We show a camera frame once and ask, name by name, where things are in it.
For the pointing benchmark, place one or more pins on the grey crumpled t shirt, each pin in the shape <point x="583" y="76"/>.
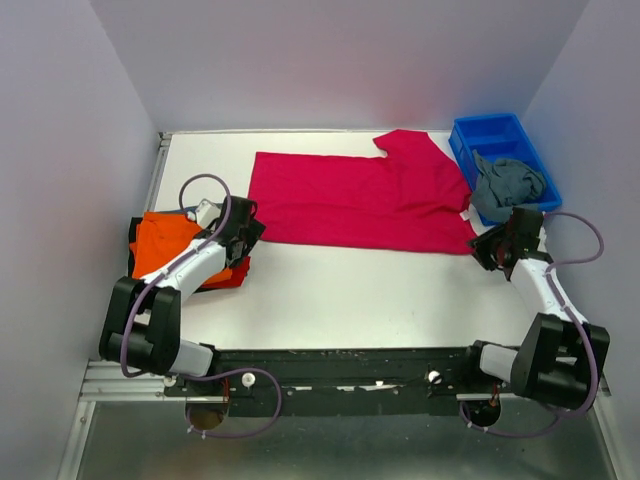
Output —
<point x="503" y="184"/>

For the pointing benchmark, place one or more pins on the red folded t shirt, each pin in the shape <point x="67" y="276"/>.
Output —
<point x="229" y="277"/>

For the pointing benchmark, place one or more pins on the black folded t shirt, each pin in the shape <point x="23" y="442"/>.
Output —
<point x="132" y="243"/>

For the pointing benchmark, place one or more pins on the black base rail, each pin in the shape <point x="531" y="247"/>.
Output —
<point x="340" y="383"/>

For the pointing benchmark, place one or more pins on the orange folded t shirt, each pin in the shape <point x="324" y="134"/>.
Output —
<point x="161" y="237"/>

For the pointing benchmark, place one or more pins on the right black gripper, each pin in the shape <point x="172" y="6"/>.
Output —
<point x="482" y="253"/>

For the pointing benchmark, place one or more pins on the blue plastic bin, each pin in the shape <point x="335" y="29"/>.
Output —
<point x="495" y="136"/>

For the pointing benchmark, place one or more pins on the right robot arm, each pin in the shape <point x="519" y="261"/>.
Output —
<point x="560" y="361"/>

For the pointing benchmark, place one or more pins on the aluminium frame profile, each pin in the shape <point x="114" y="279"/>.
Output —
<point x="104" y="382"/>

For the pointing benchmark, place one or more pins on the magenta t shirt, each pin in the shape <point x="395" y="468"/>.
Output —
<point x="411" y="198"/>

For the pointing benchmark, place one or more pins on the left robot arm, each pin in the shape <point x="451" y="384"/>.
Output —
<point x="142" y="329"/>

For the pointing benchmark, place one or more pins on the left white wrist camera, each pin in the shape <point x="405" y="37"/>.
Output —
<point x="204" y="214"/>

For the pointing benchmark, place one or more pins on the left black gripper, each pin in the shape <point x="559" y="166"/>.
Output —
<point x="253" y="232"/>

